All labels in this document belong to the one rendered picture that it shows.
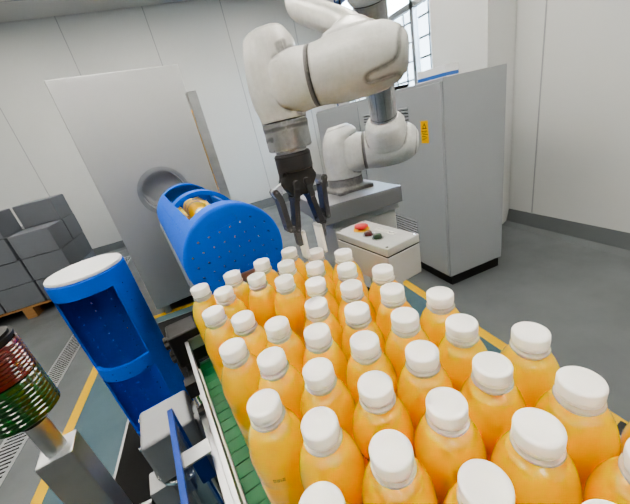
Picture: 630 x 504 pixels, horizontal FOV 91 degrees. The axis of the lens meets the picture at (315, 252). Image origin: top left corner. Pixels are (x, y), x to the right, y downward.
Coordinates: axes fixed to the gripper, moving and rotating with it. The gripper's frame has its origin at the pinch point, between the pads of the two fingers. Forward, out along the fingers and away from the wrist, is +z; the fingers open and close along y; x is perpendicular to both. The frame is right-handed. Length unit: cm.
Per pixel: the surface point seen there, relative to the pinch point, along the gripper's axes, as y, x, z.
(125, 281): 49, -82, 19
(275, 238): 0.8, -22.9, 4.3
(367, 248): -11.4, 4.9, 5.2
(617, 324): -168, 10, 114
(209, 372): 31.1, -6.2, 23.6
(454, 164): -152, -79, 22
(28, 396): 46, 22, -5
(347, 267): 0.1, 13.4, 2.5
